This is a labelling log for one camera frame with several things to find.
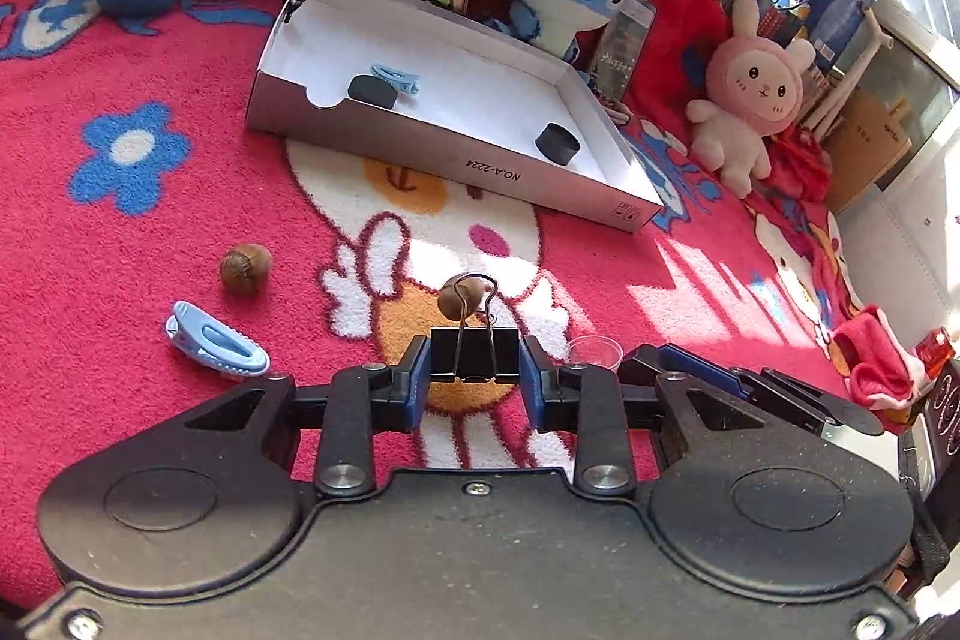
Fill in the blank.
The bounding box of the white pipe rack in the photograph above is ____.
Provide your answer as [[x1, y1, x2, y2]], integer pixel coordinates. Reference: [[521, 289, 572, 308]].
[[795, 5, 895, 125]]

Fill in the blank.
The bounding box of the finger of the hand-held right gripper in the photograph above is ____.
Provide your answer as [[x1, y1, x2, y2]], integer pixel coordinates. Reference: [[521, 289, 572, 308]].
[[735, 368, 884, 438], [619, 344, 752, 401]]

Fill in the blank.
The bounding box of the grey cord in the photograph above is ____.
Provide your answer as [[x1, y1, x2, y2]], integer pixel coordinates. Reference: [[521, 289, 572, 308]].
[[592, 83, 637, 125]]

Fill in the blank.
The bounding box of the pink rabbit plush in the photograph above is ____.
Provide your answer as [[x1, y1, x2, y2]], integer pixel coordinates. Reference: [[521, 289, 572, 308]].
[[685, 0, 818, 200]]

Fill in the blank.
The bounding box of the light blue hair clip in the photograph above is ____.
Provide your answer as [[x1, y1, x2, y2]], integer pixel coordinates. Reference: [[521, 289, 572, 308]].
[[165, 301, 271, 380], [371, 62, 421, 100]]

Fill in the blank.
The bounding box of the brown walnut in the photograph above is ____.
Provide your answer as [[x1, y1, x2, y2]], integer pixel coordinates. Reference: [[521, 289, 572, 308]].
[[219, 243, 272, 296], [439, 277, 488, 322]]

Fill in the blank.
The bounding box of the white cardboard box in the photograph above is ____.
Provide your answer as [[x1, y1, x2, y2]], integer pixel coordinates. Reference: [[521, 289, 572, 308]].
[[245, 0, 665, 235]]

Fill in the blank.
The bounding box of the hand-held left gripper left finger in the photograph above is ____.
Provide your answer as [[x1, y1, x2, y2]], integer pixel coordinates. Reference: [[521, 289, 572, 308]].
[[184, 334, 434, 500]]

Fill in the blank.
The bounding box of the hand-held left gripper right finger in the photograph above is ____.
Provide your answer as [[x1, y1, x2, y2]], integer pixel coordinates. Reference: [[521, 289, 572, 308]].
[[519, 334, 751, 500]]

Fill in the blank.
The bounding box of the clear plastic cup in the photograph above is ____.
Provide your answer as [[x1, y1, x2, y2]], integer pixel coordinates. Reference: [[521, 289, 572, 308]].
[[566, 335, 623, 372]]

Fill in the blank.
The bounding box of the dark rectangular panel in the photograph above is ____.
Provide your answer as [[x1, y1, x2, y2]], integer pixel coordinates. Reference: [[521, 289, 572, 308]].
[[588, 0, 659, 103]]

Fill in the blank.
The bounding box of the pink printed blanket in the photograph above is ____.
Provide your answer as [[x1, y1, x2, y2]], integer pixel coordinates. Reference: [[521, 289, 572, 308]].
[[0, 0, 901, 506]]

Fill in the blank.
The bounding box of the brown cardboard carton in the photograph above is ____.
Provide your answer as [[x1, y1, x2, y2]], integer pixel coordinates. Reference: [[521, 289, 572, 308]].
[[823, 87, 914, 215]]

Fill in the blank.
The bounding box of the large black disc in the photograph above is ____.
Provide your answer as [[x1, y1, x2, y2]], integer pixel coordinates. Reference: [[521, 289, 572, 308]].
[[348, 74, 399, 111]]

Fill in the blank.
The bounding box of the large black binder clip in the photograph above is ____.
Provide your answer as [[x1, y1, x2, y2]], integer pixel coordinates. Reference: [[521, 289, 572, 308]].
[[430, 272, 521, 384]]

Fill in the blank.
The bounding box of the blue paper bag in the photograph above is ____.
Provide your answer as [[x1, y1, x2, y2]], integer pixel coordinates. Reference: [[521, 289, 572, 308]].
[[771, 0, 877, 73]]

